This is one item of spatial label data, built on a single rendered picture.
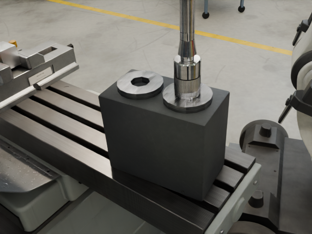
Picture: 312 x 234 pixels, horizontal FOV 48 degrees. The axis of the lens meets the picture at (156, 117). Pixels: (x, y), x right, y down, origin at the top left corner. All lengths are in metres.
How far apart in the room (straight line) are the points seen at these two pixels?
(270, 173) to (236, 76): 1.82
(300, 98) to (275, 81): 2.17
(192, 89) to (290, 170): 0.80
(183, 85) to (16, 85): 0.60
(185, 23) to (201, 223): 0.35
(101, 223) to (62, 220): 0.20
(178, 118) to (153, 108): 0.05
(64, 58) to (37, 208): 0.48
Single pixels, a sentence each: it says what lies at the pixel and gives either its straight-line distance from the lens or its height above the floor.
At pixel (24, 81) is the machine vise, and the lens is 1.09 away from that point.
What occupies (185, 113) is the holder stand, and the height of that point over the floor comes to 1.13.
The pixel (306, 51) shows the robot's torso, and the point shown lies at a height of 1.07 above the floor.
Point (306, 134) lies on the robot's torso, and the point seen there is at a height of 0.80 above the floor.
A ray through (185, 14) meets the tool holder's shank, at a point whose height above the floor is 1.29.
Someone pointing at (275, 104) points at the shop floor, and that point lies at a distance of 2.71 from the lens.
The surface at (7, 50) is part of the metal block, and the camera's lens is 1.07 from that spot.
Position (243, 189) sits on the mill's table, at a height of 0.93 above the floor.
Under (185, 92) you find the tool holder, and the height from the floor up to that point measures 1.16.
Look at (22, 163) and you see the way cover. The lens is 0.97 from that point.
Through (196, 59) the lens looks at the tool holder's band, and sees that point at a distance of 0.59.
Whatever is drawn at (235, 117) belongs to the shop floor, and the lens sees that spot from 2.53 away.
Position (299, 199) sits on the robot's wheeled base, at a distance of 1.25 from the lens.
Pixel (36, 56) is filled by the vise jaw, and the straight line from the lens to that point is 1.09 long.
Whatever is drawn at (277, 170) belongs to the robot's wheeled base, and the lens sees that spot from 1.30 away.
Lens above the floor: 1.47
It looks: 36 degrees down
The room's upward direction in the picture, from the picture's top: 4 degrees counter-clockwise
